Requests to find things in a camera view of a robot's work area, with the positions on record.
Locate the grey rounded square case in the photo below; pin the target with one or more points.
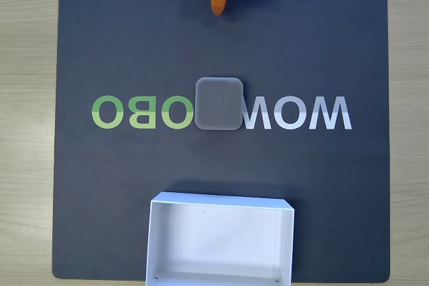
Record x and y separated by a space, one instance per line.
218 103

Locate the dark mat with WOWROBO print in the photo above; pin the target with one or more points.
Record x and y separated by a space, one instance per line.
100 48

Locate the white cardboard box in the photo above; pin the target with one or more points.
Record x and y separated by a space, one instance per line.
218 249

